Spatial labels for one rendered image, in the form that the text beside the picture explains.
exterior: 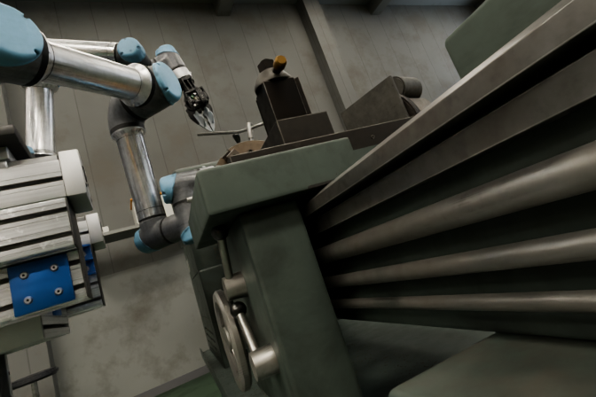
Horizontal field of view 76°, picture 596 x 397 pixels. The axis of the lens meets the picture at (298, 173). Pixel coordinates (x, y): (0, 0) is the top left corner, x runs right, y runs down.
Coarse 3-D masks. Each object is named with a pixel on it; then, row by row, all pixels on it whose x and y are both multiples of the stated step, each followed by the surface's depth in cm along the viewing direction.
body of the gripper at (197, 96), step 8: (184, 80) 136; (192, 80) 140; (184, 88) 137; (192, 88) 136; (200, 88) 137; (184, 96) 136; (192, 96) 136; (200, 96) 136; (192, 104) 136; (200, 104) 138
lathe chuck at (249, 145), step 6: (234, 144) 132; (240, 144) 133; (246, 144) 133; (252, 144) 134; (258, 144) 135; (228, 150) 131; (240, 150) 132; (246, 150) 133; (252, 150) 133; (222, 162) 129
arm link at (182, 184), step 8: (168, 176) 101; (176, 176) 101; (184, 176) 101; (192, 176) 102; (160, 184) 100; (168, 184) 99; (176, 184) 100; (184, 184) 100; (192, 184) 101; (168, 192) 99; (176, 192) 100; (184, 192) 100; (192, 192) 101; (168, 200) 100; (176, 200) 99
